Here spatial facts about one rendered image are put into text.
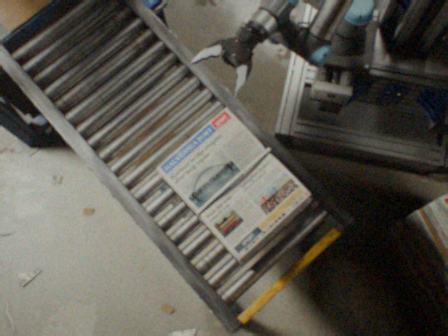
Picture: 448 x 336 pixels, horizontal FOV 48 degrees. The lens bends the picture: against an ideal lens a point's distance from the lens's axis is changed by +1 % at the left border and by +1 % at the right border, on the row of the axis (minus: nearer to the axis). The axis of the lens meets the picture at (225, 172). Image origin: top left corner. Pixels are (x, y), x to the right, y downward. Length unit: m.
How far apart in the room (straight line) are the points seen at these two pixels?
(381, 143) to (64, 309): 1.68
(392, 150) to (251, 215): 1.13
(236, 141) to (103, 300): 1.30
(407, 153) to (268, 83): 0.80
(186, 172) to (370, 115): 1.23
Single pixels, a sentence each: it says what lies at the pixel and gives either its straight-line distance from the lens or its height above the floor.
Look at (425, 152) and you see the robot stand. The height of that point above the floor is 0.23.
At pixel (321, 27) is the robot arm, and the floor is 1.20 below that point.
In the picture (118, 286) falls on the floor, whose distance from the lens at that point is 2.54.
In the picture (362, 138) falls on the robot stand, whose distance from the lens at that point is 2.44.
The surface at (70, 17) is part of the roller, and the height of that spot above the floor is 0.80.
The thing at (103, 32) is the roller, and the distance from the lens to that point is 2.01.
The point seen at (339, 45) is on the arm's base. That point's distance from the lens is 1.86.
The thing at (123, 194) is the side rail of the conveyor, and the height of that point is 0.80.
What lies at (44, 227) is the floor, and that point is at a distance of 2.69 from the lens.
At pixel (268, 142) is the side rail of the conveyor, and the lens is 1.77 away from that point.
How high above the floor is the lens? 2.47
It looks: 75 degrees down
